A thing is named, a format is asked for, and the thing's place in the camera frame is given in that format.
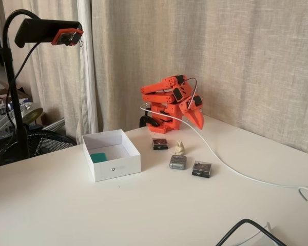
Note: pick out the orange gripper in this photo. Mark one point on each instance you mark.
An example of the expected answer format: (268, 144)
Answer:
(192, 108)

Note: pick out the green rounded cube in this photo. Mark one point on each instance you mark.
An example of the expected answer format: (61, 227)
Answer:
(98, 157)

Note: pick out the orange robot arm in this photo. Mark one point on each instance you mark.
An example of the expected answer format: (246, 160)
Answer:
(156, 89)

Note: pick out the white cardboard bin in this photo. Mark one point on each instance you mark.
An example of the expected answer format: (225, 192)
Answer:
(118, 169)

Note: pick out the cream animal figurine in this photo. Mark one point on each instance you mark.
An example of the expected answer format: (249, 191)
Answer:
(180, 148)

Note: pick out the black case with red disc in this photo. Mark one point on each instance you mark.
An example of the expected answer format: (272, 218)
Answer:
(160, 144)

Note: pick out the grey metal tin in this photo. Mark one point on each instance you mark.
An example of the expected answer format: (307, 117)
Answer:
(178, 162)

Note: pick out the black table clamp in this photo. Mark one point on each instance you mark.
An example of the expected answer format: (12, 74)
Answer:
(146, 120)

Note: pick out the black case with brown disc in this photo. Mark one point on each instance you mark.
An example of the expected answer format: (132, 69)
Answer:
(202, 169)

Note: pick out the beige curtain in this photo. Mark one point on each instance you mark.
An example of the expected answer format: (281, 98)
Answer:
(220, 51)

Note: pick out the pale cream curtain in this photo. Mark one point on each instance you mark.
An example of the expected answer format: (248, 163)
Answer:
(61, 77)

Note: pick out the white metal rods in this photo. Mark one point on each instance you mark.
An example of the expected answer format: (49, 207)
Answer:
(55, 124)

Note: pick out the black floor fan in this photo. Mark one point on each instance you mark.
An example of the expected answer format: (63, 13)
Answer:
(48, 143)

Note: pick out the silver lamp head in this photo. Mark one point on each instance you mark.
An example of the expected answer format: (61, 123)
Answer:
(32, 112)

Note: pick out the orange mounted camera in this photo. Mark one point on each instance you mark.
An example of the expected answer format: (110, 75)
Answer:
(66, 38)

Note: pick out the black gooseneck camera stand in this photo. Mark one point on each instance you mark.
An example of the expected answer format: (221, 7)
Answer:
(18, 123)

